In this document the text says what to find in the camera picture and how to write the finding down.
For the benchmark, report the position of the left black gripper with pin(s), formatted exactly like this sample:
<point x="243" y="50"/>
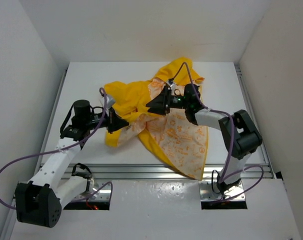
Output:
<point x="113" y="121"/>

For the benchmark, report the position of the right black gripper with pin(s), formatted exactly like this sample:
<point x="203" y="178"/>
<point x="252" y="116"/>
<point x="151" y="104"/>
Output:
<point x="159" y="105"/>

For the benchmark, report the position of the yellow jacket with patterned lining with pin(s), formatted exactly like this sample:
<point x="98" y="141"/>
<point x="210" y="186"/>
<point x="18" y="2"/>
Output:
<point x="171" y="138"/>

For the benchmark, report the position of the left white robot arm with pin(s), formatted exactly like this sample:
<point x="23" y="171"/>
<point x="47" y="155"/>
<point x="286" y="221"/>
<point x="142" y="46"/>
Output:
<point x="40" y="201"/>

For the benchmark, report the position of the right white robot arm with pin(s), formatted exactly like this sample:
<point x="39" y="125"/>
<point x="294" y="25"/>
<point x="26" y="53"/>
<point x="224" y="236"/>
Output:
<point x="240" y="135"/>

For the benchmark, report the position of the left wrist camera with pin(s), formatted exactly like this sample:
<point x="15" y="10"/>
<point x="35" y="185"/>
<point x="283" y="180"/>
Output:
<point x="107" y="101"/>

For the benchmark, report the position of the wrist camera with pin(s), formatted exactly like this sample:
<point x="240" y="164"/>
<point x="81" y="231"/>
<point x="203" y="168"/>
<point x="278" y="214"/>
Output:
<point x="107" y="101"/>
<point x="171" y="84"/>

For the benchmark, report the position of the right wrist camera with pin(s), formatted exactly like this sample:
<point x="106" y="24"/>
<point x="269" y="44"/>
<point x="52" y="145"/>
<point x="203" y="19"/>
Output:
<point x="171" y="84"/>

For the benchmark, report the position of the aluminium rail front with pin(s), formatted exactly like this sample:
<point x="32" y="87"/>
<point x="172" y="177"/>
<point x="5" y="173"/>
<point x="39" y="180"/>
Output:
<point x="157" y="172"/>

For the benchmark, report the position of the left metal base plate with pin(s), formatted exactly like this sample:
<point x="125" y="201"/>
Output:
<point x="98" y="191"/>

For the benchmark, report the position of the metal base plate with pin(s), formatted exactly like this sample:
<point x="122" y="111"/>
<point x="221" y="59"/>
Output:
<point x="210" y="193"/>
<point x="98" y="191"/>

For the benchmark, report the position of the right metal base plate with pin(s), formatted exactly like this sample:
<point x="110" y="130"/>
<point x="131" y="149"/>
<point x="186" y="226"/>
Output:
<point x="210" y="193"/>

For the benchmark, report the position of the aluminium rail right side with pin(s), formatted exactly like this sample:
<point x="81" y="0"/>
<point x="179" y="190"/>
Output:
<point x="262" y="149"/>

